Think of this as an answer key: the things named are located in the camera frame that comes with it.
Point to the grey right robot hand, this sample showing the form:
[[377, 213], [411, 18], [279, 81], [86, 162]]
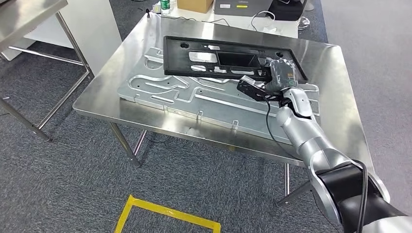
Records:
[[283, 75]]

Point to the black plastic panel part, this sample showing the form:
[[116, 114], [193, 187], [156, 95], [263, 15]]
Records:
[[173, 64]]

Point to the stainless steel workbench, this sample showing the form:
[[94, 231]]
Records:
[[135, 38]]

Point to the round metal stand base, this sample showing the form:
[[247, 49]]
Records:
[[304, 23]]

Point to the black bag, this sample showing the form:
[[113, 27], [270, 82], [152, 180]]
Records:
[[286, 11]]

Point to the white desk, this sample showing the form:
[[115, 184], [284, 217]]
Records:
[[241, 22]]

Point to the grey laptop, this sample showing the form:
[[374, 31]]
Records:
[[244, 8]]

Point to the stamped sheet metal panel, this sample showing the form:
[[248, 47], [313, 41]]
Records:
[[209, 109]]

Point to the cardboard box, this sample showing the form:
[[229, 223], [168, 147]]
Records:
[[194, 4]]

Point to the clear bottle green label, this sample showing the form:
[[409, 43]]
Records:
[[165, 6]]

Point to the small white charger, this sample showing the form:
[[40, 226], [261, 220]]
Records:
[[156, 8]]

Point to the stainless steel table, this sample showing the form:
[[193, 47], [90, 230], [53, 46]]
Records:
[[25, 16]]

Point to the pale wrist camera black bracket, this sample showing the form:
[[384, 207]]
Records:
[[249, 86]]

